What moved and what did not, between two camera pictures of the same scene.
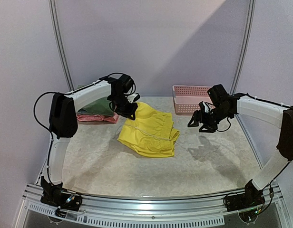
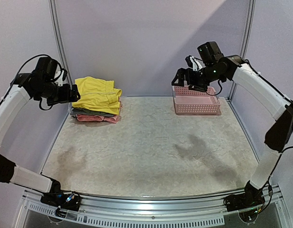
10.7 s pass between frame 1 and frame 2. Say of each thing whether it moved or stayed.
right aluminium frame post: stayed
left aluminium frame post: stayed
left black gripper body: moved
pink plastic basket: stayed
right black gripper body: moved
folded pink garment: stayed
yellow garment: moved
